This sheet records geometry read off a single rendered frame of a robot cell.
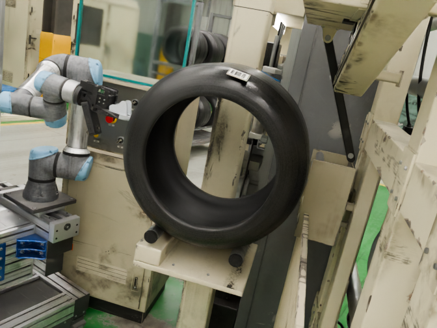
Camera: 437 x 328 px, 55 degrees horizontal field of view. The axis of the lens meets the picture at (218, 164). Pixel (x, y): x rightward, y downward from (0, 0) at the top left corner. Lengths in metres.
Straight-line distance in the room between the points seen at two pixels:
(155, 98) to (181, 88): 0.09
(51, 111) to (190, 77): 0.55
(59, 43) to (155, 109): 5.85
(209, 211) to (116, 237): 0.83
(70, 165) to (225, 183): 0.70
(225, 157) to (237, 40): 0.43
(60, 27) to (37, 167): 5.21
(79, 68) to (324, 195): 1.11
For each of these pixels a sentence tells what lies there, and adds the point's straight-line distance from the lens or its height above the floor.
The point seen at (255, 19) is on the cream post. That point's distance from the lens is 1.55.
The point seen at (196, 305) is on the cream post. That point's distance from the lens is 1.89.
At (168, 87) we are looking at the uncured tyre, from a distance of 1.23.
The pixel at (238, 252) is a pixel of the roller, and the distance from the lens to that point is 1.33.
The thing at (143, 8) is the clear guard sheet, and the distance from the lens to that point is 2.05.
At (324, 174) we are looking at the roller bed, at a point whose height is 1.15.
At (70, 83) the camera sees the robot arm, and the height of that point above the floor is 1.31.
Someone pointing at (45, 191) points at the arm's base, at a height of 0.77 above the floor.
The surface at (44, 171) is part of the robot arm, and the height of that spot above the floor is 0.86.
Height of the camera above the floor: 1.52
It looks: 16 degrees down
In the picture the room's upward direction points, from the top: 11 degrees clockwise
